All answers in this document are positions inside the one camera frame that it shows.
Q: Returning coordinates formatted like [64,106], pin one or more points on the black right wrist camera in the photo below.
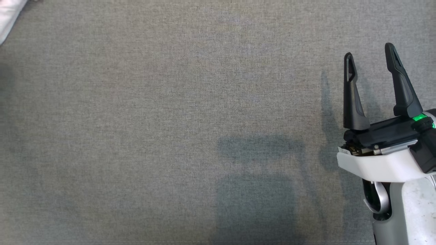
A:
[427,149]

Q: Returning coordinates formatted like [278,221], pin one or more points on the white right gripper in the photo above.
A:
[378,163]

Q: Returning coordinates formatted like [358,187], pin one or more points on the red shirt white sleeves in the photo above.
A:
[8,13]

